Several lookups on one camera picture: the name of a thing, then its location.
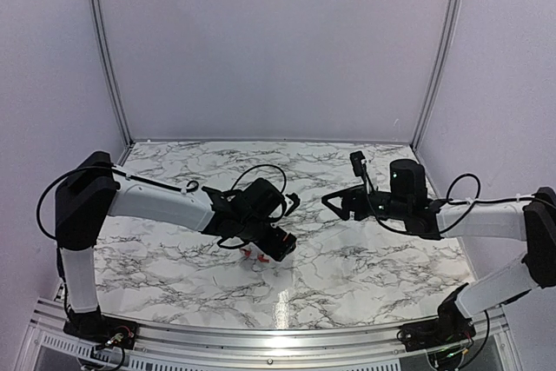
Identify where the right metal corner post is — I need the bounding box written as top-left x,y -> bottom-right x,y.
410,0 -> 461,153

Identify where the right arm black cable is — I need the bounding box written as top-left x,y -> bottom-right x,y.
362,173 -> 539,235

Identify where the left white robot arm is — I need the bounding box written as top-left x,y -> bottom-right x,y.
55,151 -> 298,341

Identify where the left metal corner post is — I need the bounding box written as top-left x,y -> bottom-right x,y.
89,0 -> 134,148

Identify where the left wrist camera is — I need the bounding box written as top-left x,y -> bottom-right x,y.
284,193 -> 301,216

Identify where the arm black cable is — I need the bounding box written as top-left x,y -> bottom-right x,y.
362,173 -> 539,235
36,164 -> 288,240

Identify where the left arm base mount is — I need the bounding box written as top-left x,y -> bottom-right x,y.
63,308 -> 138,349

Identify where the aluminium front rail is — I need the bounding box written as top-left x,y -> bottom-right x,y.
14,299 -> 523,370

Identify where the metal corner post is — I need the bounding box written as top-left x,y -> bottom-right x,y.
410,0 -> 461,153
89,0 -> 134,148

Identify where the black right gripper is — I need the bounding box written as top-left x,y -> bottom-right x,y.
322,183 -> 411,222

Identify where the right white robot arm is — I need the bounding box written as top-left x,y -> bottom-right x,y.
321,153 -> 555,343

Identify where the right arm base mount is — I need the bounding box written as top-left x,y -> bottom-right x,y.
396,284 -> 476,352

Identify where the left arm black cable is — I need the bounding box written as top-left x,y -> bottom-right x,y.
36,164 -> 288,240

